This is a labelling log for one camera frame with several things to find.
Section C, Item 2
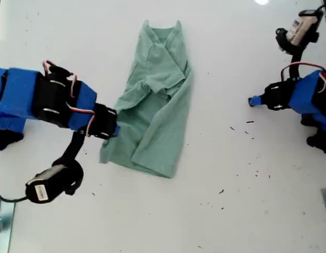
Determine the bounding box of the black camera stalk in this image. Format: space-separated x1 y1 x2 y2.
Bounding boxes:
274 27 320 80
50 128 86 196

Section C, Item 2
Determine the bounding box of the black camera cable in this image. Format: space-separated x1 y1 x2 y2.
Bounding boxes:
0 170 28 204

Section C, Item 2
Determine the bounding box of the green t-shirt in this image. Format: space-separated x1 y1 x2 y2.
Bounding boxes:
99 20 194 179

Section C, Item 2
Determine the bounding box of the red white arm wire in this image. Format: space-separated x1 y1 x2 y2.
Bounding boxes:
42 60 97 137
280 61 326 93

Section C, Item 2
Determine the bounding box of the black camera box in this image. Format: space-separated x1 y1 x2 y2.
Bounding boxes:
286 9 324 46
25 163 74 205

